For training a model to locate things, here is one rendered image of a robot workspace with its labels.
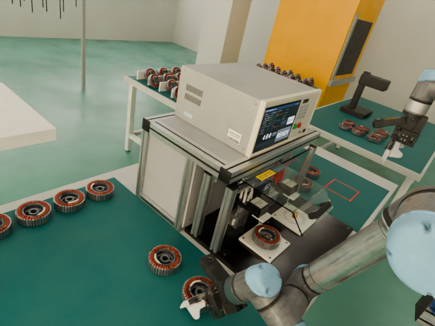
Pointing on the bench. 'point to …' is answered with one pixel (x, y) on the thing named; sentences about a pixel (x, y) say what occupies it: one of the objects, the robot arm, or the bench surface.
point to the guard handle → (320, 210)
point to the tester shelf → (217, 147)
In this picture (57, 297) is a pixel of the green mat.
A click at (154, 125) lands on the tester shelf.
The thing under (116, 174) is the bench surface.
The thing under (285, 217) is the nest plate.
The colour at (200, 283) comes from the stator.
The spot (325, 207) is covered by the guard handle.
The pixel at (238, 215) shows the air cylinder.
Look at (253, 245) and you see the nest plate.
